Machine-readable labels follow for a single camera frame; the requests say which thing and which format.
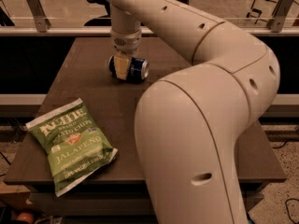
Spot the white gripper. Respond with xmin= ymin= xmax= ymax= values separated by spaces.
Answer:
xmin=110 ymin=30 xmax=141 ymax=80

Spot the left metal rail bracket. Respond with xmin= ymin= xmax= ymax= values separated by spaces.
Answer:
xmin=26 ymin=0 xmax=51 ymax=33

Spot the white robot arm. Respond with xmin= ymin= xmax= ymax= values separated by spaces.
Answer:
xmin=107 ymin=0 xmax=280 ymax=224

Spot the black floor cable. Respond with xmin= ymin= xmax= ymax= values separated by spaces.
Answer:
xmin=271 ymin=137 xmax=299 ymax=224

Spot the right metal rail bracket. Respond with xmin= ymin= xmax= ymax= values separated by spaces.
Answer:
xmin=267 ymin=0 xmax=294 ymax=33

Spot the orange object under table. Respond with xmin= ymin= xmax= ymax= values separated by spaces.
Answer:
xmin=16 ymin=211 xmax=35 ymax=224

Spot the metal rail bracket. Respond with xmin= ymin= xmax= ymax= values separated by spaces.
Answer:
xmin=26 ymin=0 xmax=51 ymax=33
xmin=267 ymin=0 xmax=294 ymax=33

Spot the yellow black cart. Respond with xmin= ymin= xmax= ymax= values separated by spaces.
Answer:
xmin=246 ymin=0 xmax=279 ymax=24

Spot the green jalapeno chips bag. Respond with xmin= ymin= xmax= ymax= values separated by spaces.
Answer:
xmin=26 ymin=98 xmax=118 ymax=197

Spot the blue pepsi can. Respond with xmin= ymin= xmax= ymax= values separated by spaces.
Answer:
xmin=108 ymin=56 xmax=150 ymax=83

